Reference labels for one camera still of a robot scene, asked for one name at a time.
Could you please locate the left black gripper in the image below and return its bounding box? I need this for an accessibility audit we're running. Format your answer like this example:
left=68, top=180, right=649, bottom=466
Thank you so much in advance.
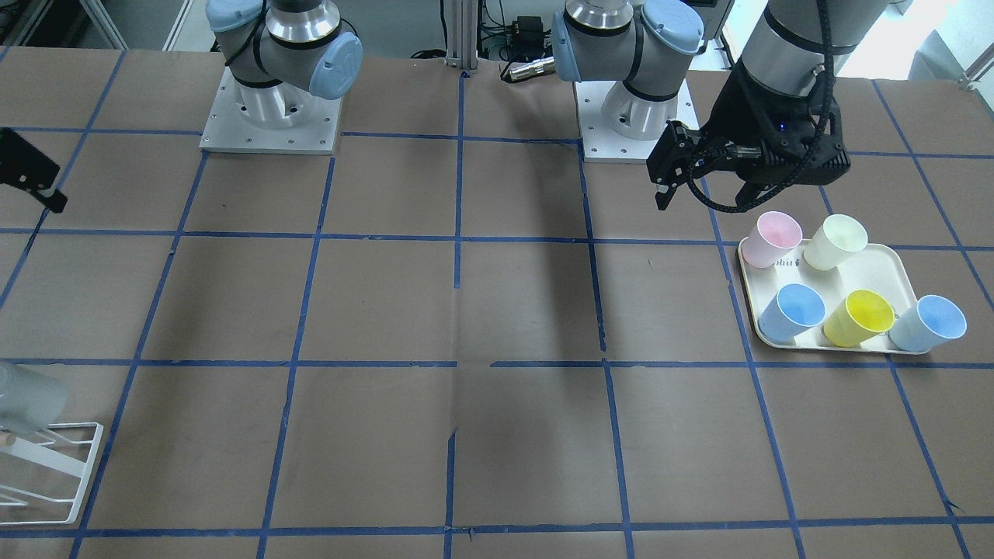
left=647, top=66, right=851, bottom=211

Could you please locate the grey plastic cup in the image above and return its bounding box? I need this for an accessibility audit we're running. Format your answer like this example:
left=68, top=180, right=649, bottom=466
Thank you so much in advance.
left=1, top=362, right=68, bottom=436

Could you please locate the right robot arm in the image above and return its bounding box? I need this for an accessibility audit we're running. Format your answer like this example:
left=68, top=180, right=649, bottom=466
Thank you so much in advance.
left=202, top=1, right=363, bottom=155

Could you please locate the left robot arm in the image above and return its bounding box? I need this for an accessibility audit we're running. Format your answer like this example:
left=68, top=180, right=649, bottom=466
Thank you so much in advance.
left=551, top=1, right=887, bottom=214

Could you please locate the pink plastic cup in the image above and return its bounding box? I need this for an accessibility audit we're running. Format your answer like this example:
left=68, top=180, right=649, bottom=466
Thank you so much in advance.
left=741, top=211, right=803, bottom=269

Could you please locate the pale green plastic cup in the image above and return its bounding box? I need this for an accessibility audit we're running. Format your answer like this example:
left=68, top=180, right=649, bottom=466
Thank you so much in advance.
left=803, top=214, right=867, bottom=270

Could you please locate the blue cup beside yellow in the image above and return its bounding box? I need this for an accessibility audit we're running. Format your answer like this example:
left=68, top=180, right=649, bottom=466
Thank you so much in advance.
left=759, top=283, right=826, bottom=344

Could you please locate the yellow plastic cup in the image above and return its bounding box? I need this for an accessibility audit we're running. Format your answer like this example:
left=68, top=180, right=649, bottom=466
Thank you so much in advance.
left=822, top=290, right=897, bottom=348

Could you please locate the light blue cup tray corner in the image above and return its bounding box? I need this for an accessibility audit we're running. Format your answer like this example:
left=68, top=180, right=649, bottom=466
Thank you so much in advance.
left=888, top=294, right=967, bottom=353

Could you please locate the beige plastic tray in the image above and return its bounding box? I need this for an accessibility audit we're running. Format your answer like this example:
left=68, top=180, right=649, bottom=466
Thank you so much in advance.
left=736, top=238, right=919, bottom=352

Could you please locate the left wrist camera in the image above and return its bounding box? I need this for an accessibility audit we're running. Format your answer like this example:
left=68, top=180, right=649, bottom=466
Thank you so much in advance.
left=761, top=102, right=852, bottom=185

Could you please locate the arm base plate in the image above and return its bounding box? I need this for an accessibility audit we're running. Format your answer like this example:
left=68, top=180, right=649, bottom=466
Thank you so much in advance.
left=574, top=81, right=700, bottom=164
left=200, top=68, right=342, bottom=156

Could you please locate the braided camera cable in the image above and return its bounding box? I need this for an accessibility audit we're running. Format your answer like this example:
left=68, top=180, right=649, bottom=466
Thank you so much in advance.
left=687, top=0, right=841, bottom=214

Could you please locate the white wire cup rack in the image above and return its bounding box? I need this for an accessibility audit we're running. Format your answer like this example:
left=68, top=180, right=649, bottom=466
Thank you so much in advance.
left=2, top=422, right=104, bottom=529

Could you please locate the aluminium frame post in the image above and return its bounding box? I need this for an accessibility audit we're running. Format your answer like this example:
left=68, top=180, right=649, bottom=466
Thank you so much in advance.
left=440, top=0, right=480, bottom=75

